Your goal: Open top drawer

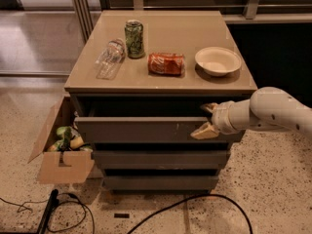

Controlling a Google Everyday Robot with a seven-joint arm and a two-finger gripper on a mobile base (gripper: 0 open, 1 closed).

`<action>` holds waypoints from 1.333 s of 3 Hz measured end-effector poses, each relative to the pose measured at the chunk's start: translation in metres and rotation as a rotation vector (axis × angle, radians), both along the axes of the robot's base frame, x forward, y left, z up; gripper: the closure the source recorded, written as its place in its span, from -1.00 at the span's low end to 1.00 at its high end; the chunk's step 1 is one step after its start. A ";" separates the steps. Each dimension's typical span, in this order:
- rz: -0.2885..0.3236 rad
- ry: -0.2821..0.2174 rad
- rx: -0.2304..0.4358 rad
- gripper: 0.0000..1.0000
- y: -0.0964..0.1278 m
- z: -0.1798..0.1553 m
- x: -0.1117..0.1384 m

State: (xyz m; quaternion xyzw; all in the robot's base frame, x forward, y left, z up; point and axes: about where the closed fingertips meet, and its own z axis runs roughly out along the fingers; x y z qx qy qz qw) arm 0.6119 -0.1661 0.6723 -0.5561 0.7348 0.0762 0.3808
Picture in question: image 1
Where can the green drink can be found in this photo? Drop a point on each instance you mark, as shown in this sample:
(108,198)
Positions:
(134,39)

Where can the green snack bag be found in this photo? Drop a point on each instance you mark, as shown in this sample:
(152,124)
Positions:
(63,143)

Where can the white paper bowl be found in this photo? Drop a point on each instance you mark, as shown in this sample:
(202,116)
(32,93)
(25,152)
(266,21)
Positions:
(217,61)

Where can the grey bottom drawer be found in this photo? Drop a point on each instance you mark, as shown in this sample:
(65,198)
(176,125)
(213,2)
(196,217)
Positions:
(160,182)

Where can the black power strip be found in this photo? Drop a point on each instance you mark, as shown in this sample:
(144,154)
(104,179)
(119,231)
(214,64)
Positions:
(52,203)

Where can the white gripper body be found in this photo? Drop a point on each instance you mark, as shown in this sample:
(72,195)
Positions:
(219,118)

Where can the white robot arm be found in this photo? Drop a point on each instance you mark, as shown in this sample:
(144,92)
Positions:
(269,109)

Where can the grey drawer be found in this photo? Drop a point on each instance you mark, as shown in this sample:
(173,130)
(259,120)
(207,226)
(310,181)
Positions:
(160,182)
(154,160)
(144,129)

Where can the yellow snack bag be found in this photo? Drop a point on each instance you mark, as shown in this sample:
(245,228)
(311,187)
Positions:
(76,142)

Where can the clear plastic bottle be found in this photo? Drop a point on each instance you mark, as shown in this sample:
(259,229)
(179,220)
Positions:
(109,61)

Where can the grey middle drawer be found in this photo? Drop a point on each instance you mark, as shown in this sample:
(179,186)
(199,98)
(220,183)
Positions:
(154,160)

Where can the cardboard box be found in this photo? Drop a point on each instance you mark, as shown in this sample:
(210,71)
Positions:
(61,167)

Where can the metal window railing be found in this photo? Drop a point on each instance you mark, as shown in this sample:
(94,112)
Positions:
(295,14)

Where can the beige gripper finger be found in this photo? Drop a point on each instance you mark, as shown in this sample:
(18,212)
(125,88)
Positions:
(207,130)
(209,107)

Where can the grey drawer cabinet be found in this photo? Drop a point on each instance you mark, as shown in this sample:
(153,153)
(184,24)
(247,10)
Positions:
(137,92)

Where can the grey top drawer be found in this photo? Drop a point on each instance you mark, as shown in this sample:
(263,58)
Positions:
(144,129)

